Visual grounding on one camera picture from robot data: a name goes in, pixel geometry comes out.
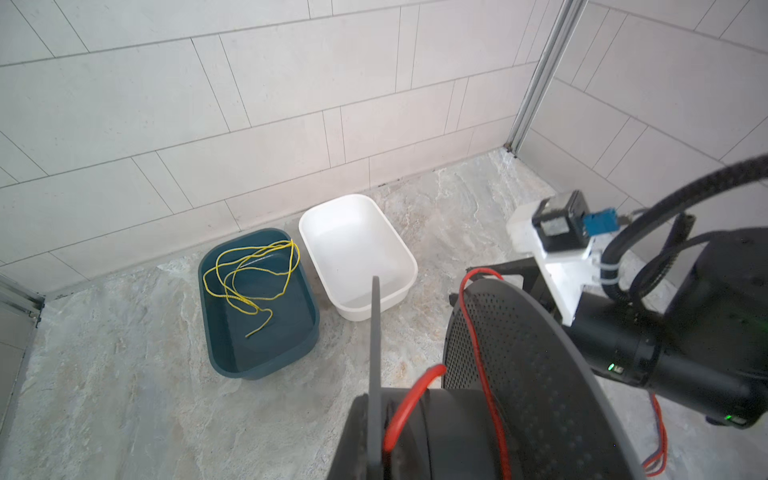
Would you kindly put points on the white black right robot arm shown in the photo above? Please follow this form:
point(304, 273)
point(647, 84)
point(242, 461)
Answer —
point(649, 303)

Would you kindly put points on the grey perforated cable spool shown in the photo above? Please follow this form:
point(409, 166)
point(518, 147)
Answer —
point(511, 399)

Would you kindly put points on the aluminium corner wall profile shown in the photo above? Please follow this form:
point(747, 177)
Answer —
point(21, 301)
point(560, 34)

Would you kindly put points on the aluminium corner wall profile left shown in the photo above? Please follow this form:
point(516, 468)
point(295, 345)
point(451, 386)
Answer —
point(21, 301)

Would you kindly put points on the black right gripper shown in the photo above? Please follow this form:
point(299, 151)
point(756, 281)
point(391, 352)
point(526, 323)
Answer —
point(618, 341)

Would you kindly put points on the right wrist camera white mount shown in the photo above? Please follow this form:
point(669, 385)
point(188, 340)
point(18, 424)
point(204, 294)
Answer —
point(559, 232)

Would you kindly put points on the white plastic tray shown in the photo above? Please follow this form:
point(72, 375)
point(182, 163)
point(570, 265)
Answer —
point(350, 241)

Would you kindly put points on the dark teal plastic tray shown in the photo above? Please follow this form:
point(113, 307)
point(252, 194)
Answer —
point(258, 309)

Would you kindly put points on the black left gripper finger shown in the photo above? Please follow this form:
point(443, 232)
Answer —
point(359, 453)

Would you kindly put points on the aluminium corner wall profile right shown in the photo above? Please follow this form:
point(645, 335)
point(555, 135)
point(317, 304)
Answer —
point(560, 34)

